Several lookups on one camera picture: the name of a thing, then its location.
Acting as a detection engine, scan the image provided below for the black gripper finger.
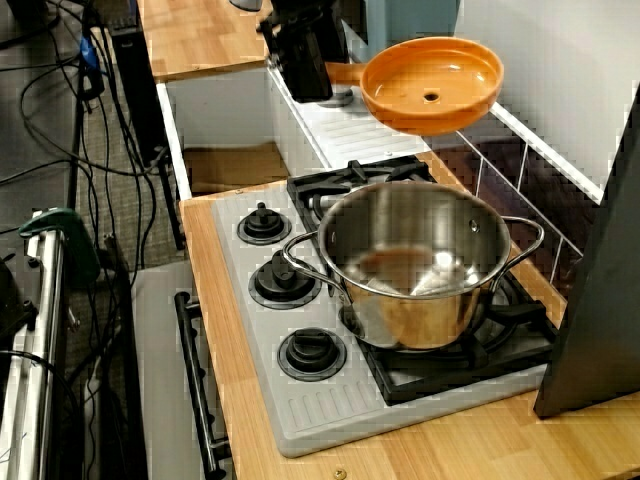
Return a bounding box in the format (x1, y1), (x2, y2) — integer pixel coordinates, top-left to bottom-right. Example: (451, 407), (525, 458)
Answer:
(283, 35), (334, 103)

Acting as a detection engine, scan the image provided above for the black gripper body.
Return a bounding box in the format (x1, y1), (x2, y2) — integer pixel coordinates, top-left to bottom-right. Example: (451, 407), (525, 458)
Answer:
(257, 0), (351, 66)

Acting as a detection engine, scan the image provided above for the orange plastic toy pan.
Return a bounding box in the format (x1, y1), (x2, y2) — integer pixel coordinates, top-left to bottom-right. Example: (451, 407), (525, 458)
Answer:
(324, 35), (505, 137)

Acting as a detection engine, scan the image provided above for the teal robot base box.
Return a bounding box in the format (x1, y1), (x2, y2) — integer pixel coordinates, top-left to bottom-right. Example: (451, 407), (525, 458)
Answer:
(364, 0), (461, 51)

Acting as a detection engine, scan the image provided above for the white toy sink basin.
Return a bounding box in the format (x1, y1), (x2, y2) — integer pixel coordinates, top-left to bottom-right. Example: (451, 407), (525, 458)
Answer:
(156, 52), (431, 201)

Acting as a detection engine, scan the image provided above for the brown cardboard sheet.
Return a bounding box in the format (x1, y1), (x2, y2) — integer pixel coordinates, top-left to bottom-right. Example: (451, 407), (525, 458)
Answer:
(182, 142), (291, 196)

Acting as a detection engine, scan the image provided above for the black stove knob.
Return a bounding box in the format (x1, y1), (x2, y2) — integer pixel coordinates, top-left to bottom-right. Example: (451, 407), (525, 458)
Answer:
(236, 201), (294, 246)
(248, 249), (324, 310)
(277, 327), (348, 384)

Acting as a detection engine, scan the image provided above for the black tower case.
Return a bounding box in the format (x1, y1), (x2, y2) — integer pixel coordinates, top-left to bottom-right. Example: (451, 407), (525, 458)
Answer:
(108, 17), (169, 169)

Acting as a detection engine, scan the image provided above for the black metal stand leg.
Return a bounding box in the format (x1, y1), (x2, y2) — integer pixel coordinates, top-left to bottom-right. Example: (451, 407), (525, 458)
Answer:
(157, 144), (186, 251)

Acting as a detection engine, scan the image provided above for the stainless steel pot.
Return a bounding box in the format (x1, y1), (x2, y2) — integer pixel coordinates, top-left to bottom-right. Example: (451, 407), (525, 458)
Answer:
(282, 179), (546, 351)

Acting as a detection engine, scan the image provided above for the green clamp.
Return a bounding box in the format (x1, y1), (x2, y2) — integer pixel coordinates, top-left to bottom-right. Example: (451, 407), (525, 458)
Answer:
(18, 207), (101, 289)

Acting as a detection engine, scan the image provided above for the white toy oven door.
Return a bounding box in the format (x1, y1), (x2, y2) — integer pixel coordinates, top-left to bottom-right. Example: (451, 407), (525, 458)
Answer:
(132, 259), (231, 480)

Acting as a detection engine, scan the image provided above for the grey toy stove panel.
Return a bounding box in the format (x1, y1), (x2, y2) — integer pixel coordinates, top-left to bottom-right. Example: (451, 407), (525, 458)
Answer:
(209, 179), (551, 459)

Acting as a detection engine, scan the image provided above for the black side panel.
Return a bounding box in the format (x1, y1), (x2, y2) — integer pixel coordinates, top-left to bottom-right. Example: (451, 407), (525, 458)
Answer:
(533, 89), (640, 420)

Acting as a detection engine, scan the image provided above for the black device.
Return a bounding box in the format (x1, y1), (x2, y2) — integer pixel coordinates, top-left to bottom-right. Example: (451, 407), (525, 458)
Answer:
(0, 252), (39, 346)

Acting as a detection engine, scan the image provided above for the blue cable connector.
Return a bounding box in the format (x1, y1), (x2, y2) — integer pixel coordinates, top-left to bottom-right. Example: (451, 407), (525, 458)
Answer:
(78, 34), (99, 69)

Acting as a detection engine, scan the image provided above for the black looping cable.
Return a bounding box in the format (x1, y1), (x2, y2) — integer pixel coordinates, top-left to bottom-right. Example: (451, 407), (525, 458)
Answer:
(19, 62), (166, 176)

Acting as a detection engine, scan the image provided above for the black oven door handle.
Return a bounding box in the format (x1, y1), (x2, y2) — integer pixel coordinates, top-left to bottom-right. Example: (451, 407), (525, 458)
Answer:
(173, 291), (232, 476)

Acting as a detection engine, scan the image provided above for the aluminium frame rail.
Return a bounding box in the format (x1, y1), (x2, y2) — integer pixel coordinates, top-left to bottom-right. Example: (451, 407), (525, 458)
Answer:
(0, 209), (69, 480)

